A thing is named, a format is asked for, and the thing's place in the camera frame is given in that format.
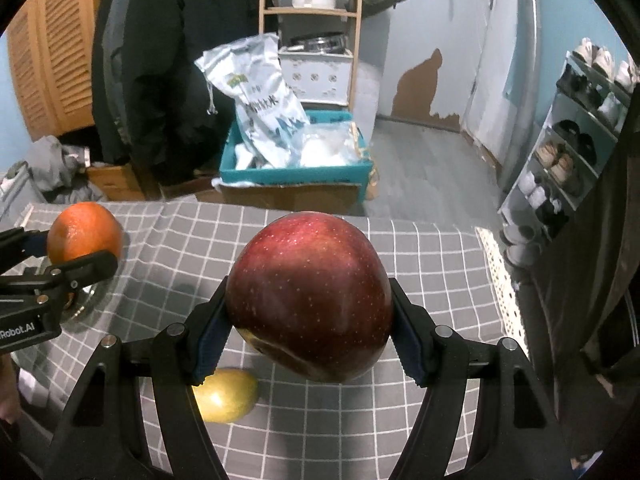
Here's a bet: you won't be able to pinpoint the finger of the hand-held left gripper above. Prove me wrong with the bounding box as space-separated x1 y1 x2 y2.
0 227 51 273
42 251 119 293

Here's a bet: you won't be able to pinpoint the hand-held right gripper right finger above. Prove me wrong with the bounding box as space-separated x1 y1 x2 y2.
387 277 573 480

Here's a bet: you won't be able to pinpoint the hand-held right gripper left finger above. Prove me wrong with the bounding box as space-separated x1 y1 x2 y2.
50 280 236 480

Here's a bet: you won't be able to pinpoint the green leaf-shaped plate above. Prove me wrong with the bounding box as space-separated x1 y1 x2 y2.
59 260 126 335

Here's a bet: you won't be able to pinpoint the large orange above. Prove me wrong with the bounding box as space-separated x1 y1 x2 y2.
46 202 124 266

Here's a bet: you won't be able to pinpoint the green speckled pear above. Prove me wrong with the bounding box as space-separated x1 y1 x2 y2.
191 367 260 423

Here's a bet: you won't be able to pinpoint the dark red apple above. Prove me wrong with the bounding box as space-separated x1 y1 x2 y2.
225 211 394 383

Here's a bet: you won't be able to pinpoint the person's left hand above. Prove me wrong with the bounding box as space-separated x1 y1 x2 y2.
0 357 22 423

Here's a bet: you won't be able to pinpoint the grey clothes pile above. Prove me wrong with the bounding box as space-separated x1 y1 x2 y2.
27 135 106 206

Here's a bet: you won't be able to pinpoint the grey checked tablecloth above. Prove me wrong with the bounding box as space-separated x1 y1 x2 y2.
0 202 526 480

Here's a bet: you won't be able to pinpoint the wooden drawer box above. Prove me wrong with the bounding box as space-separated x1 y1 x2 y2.
85 162 161 203

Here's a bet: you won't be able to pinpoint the large cardboard box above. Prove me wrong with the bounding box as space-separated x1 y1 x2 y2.
212 177 368 217

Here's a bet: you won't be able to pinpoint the wooden louvred wardrobe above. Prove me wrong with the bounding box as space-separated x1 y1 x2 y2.
5 0 121 143

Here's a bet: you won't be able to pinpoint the teal plastic crate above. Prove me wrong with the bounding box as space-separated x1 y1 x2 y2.
220 110 373 188

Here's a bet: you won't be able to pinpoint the brown hanging coat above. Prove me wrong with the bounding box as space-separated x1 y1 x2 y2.
515 130 640 461

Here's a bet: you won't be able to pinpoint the black hanging coat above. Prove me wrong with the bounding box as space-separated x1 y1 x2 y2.
91 0 281 188

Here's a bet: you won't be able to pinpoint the clear plastic bag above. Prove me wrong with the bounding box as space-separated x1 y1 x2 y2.
299 122 368 167

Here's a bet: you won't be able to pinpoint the white printed rice bag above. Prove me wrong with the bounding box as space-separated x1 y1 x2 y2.
194 32 311 171

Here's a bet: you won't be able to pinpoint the rows of shoes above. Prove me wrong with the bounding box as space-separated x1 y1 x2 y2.
500 37 640 271

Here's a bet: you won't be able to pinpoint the white perforated basket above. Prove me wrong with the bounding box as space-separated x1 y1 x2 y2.
277 47 357 107

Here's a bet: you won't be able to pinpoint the white shoe rack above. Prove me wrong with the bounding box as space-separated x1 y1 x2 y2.
497 50 640 261

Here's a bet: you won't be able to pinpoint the grey metal pipe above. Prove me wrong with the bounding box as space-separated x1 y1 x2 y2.
500 0 543 196

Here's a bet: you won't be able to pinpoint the grey peeling door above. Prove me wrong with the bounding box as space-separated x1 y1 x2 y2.
375 0 501 136

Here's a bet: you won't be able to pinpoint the steel pot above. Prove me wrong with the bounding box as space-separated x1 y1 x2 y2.
287 31 347 54

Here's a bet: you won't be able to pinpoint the wooden shelf rack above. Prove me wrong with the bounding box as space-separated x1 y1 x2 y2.
258 0 366 111

